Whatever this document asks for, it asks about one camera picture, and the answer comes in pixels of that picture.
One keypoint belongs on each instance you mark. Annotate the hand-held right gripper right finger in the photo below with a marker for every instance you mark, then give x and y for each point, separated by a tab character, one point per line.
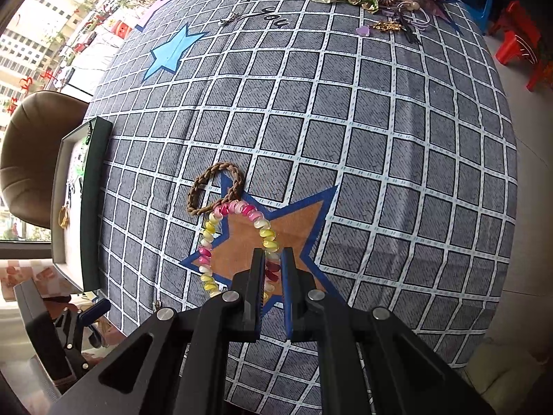
296	298

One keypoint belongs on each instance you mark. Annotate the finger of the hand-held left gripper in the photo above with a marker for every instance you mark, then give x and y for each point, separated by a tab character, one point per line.
97	337
93	311

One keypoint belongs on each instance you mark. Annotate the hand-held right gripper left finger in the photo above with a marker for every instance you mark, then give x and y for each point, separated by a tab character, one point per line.
255	294

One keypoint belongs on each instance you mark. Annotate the white shallow box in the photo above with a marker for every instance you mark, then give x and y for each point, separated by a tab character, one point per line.
93	207

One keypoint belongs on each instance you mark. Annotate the black hair clip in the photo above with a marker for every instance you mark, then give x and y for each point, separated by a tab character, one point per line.
88	134

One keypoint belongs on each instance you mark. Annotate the checked star tablecloth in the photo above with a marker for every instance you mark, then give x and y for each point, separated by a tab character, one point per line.
345	138

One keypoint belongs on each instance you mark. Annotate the beige shell chair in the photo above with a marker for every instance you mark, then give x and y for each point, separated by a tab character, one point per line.
34	147

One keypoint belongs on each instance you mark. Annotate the red lettering window decal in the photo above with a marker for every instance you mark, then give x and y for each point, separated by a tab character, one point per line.
30	90

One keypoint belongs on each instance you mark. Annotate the silver charm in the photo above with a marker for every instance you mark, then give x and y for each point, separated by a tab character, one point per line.
229	19

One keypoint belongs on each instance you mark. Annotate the red small stool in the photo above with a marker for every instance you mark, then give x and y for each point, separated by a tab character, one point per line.
542	73

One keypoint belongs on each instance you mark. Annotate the red child chair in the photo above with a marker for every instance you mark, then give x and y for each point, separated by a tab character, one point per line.
518	30

